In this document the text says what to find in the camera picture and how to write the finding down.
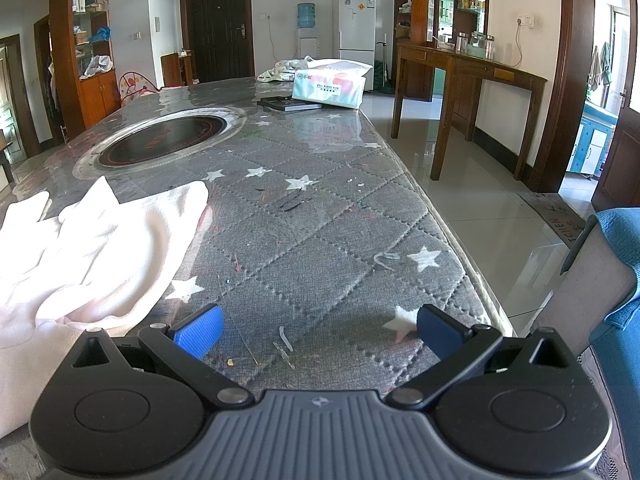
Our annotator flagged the wooden console table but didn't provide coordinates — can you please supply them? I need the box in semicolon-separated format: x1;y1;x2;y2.
390;41;547;181

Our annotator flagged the door mat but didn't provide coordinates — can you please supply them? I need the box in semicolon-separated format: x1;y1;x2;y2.
518;192;586;248

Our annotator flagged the cream white garment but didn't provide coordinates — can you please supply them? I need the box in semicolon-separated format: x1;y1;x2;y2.
1;178;208;434

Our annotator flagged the wooden shelf cabinet left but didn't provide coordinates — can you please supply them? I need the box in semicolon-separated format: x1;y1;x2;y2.
48;0;120;140

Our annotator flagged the polka dot play tent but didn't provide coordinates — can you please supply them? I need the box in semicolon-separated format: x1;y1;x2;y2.
117;70;160;106

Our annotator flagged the crumpled patterned cloth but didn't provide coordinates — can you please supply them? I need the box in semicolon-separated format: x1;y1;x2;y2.
256;56;314;82

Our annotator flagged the round black induction cooktop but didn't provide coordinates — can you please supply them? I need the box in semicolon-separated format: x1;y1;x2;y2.
98;116;228;168

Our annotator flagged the water dispenser with blue bottle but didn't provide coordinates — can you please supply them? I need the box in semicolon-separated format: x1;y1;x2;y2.
296;2;319;58

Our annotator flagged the dark wooden entrance door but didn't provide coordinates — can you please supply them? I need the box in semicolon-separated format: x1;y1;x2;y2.
180;0;255;82

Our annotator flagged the white refrigerator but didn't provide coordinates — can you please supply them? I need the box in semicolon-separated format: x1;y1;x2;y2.
333;0;378;91

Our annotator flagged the tissue box pack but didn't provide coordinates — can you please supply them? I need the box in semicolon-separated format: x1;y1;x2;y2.
292;58;372;110

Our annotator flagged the wooden glass side door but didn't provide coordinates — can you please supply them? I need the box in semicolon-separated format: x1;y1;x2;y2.
591;0;639;211

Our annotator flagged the wooden display cabinet right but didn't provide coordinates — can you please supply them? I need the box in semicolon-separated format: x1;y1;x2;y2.
392;0;490;102

